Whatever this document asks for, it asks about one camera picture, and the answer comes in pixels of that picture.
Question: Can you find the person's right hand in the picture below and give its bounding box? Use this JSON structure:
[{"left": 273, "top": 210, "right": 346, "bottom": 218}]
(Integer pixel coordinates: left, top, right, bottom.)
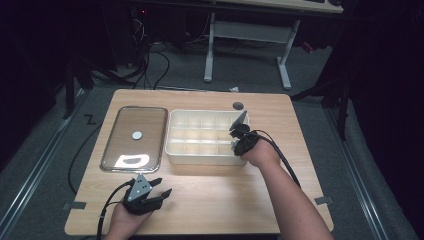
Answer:
[{"left": 240, "top": 137, "right": 282, "bottom": 169}]

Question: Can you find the tangle of black cables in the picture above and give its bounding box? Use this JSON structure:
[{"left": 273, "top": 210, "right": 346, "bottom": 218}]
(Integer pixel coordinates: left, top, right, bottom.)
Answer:
[{"left": 131, "top": 13, "right": 172, "bottom": 91}]

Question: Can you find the clear plastic lid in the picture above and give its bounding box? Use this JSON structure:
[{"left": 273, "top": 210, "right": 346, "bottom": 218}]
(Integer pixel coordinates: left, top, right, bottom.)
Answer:
[{"left": 99, "top": 105, "right": 169, "bottom": 174}]

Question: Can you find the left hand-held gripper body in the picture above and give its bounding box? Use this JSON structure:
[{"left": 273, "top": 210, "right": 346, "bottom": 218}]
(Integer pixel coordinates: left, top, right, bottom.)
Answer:
[{"left": 121, "top": 173, "right": 165, "bottom": 216}]

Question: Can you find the black floor cable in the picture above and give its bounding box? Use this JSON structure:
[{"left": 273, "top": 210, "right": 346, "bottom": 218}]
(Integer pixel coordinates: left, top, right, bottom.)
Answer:
[{"left": 67, "top": 122, "right": 104, "bottom": 195}]

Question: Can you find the white compartment storage box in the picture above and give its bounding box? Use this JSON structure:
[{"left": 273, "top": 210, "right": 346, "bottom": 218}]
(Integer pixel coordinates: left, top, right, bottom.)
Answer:
[{"left": 164, "top": 109, "right": 249, "bottom": 167}]

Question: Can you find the metal floor rail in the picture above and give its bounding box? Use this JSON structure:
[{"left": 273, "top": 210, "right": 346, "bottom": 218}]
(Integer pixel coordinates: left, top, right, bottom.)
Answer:
[
  {"left": 0, "top": 88, "right": 86, "bottom": 236},
  {"left": 324, "top": 106, "right": 389, "bottom": 240}
]

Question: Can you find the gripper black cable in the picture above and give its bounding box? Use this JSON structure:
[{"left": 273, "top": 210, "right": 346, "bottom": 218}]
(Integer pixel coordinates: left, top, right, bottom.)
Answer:
[
  {"left": 95, "top": 179, "right": 136, "bottom": 240},
  {"left": 255, "top": 129, "right": 302, "bottom": 189}
]

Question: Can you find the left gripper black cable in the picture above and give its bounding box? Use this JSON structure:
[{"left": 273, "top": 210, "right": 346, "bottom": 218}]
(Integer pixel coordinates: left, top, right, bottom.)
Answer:
[{"left": 95, "top": 179, "right": 136, "bottom": 240}]

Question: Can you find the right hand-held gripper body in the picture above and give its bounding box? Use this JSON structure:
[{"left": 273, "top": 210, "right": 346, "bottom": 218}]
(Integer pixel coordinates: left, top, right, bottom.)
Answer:
[{"left": 228, "top": 110, "right": 262, "bottom": 157}]

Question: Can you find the grey tape piece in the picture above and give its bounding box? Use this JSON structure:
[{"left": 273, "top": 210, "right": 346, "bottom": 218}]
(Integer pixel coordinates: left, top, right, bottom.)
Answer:
[
  {"left": 313, "top": 195, "right": 334, "bottom": 206},
  {"left": 63, "top": 201, "right": 88, "bottom": 211}
]

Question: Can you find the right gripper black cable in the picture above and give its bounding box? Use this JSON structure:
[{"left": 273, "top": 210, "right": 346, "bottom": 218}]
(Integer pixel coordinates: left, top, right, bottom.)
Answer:
[{"left": 255, "top": 129, "right": 302, "bottom": 189}]

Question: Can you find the black stand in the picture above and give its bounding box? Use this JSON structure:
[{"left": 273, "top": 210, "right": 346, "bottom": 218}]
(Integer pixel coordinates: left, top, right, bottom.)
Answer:
[
  {"left": 289, "top": 63, "right": 355, "bottom": 142},
  {"left": 62, "top": 49, "right": 96, "bottom": 120}
]

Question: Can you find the white-framed desk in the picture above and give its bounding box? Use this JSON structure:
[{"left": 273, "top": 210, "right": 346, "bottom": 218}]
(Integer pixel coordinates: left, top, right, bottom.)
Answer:
[{"left": 203, "top": 0, "right": 345, "bottom": 91}]

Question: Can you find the person's left hand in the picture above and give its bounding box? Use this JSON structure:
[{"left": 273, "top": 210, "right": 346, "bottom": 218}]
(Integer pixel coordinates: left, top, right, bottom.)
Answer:
[{"left": 107, "top": 201, "right": 153, "bottom": 240}]

